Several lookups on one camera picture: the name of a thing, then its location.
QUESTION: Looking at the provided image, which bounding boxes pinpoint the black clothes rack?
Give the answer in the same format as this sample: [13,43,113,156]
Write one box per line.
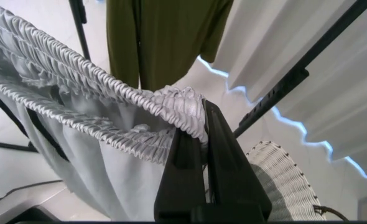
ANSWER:
[0,0,367,154]

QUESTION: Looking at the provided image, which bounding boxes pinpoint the green shirt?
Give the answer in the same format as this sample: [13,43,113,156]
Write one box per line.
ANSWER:
[106,0,235,92]

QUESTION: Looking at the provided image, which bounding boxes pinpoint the pale grey shorts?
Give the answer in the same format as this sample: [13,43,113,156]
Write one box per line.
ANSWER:
[0,0,210,222]

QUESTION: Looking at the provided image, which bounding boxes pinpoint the white laundry basket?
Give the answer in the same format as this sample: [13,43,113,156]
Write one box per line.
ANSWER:
[245,141,349,222]

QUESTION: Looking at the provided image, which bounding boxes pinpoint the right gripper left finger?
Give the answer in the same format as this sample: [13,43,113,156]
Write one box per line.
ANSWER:
[154,127,208,222]

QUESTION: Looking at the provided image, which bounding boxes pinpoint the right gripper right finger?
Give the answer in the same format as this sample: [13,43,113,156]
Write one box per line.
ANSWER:
[203,99,273,222]

